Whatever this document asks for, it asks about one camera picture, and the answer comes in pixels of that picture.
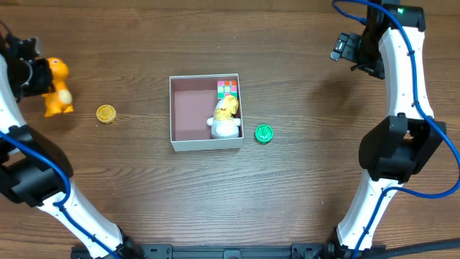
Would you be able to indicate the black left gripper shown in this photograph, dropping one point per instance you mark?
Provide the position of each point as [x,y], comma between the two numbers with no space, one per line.
[43,76]

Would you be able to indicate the multicolour puzzle cube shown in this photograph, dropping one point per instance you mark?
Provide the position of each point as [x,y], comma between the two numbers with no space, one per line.
[227,88]

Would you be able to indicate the green round disc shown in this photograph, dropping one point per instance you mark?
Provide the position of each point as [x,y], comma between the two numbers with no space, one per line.
[263,133]

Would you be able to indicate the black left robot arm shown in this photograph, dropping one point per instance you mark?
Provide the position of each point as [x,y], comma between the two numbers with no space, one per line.
[34,170]

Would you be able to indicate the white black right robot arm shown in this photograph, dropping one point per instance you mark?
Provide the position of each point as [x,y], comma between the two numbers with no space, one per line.
[390,48]

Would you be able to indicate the white box pink interior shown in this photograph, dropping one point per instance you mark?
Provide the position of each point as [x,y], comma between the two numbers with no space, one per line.
[192,102]

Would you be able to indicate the yellow round disc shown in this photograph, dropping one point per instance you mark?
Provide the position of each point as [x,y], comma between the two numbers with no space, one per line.
[106,114]

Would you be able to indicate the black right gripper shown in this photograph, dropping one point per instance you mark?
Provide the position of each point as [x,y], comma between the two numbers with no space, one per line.
[359,50]

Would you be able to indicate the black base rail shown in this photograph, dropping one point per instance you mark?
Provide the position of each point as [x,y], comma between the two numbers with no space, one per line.
[296,250]

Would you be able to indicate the orange dinosaur figure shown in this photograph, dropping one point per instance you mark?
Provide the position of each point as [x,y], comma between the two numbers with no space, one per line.
[60,100]

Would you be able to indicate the white plush duck toy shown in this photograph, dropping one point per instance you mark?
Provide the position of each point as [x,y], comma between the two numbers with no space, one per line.
[223,123]

